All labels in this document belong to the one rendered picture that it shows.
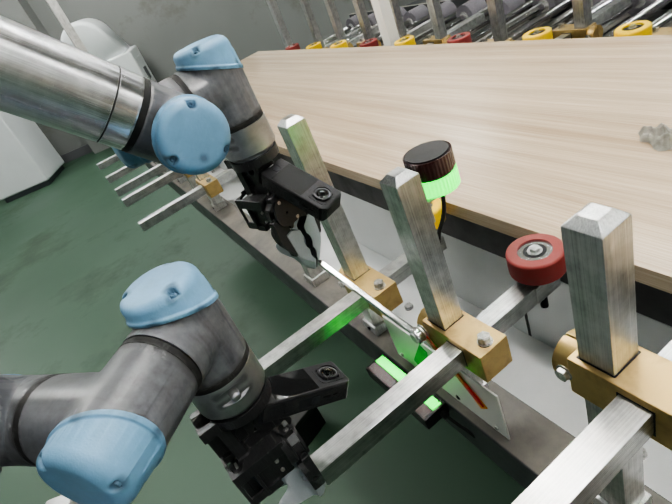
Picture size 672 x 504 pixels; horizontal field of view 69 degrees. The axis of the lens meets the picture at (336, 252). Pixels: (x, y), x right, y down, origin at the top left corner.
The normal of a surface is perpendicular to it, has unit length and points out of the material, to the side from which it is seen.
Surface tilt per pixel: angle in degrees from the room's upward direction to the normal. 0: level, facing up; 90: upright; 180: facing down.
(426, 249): 90
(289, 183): 29
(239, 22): 90
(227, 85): 90
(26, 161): 90
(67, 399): 11
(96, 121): 108
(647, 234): 0
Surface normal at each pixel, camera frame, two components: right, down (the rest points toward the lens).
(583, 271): -0.78, 0.55
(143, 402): 0.55, -0.54
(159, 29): 0.14, 0.51
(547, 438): -0.35, -0.78
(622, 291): 0.51, 0.31
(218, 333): 0.91, -0.07
